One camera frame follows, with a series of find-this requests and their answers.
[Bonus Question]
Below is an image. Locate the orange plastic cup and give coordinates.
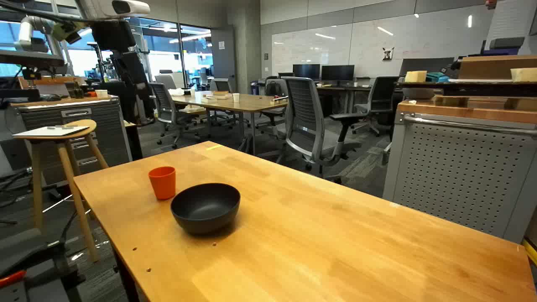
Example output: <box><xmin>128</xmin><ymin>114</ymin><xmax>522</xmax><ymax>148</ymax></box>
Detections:
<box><xmin>150</xmin><ymin>166</ymin><xmax>176</xmax><ymax>202</ymax></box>

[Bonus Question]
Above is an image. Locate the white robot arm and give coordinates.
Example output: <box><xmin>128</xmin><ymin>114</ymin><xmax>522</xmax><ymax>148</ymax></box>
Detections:
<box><xmin>19</xmin><ymin>0</ymin><xmax>153</xmax><ymax>123</ymax></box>

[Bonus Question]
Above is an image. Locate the black bowl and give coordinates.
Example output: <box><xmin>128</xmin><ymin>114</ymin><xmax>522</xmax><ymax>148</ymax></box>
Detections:
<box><xmin>170</xmin><ymin>183</ymin><xmax>242</xmax><ymax>237</ymax></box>

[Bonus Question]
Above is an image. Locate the grey mesh office chair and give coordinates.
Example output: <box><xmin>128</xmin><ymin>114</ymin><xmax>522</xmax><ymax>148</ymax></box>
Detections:
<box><xmin>279</xmin><ymin>78</ymin><xmax>366</xmax><ymax>177</ymax></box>

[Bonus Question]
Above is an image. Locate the long wooden meeting table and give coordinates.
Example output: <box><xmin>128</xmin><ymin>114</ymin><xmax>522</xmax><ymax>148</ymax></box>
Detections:
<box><xmin>171</xmin><ymin>91</ymin><xmax>287</xmax><ymax>155</ymax></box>

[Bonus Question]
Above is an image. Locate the black computer monitor left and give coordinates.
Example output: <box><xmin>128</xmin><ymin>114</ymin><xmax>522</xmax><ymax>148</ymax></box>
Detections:
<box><xmin>292</xmin><ymin>64</ymin><xmax>321</xmax><ymax>81</ymax></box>

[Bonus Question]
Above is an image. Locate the black computer monitor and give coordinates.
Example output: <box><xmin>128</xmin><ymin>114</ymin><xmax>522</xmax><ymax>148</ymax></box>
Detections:
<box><xmin>292</xmin><ymin>64</ymin><xmax>321</xmax><ymax>81</ymax></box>
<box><xmin>322</xmin><ymin>66</ymin><xmax>354</xmax><ymax>83</ymax></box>

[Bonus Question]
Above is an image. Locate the black computer monitor right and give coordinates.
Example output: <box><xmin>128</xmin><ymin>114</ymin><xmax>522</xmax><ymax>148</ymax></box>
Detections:
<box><xmin>322</xmin><ymin>66</ymin><xmax>354</xmax><ymax>83</ymax></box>

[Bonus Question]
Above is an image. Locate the grey office chair left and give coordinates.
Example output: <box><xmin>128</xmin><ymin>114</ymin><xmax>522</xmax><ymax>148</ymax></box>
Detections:
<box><xmin>150</xmin><ymin>83</ymin><xmax>207</xmax><ymax>146</ymax></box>

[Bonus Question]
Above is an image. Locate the black office chair right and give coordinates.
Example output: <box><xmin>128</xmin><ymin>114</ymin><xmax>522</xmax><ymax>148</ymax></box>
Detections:
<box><xmin>356</xmin><ymin>76</ymin><xmax>398</xmax><ymax>136</ymax></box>

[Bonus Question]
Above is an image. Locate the grey cabinet with labels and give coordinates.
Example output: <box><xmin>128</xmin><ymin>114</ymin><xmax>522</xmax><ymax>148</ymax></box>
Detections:
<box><xmin>15</xmin><ymin>98</ymin><xmax>131</xmax><ymax>175</ymax></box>

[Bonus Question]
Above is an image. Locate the round wooden stool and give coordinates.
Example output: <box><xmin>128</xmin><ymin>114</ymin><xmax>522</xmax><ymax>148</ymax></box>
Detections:
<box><xmin>19</xmin><ymin>120</ymin><xmax>108</xmax><ymax>262</ymax></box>

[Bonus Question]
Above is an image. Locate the grey perforated metal cart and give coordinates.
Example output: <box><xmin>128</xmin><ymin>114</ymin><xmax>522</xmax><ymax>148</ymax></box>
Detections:
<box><xmin>383</xmin><ymin>101</ymin><xmax>537</xmax><ymax>244</ymax></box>

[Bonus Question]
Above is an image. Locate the white paper sheet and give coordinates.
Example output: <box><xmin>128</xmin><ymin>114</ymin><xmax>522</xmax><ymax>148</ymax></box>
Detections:
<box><xmin>14</xmin><ymin>126</ymin><xmax>89</xmax><ymax>138</ymax></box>

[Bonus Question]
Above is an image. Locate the wall whiteboard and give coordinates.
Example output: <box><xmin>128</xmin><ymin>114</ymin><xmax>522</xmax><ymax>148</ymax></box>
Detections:
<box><xmin>270</xmin><ymin>7</ymin><xmax>492</xmax><ymax>78</ymax></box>

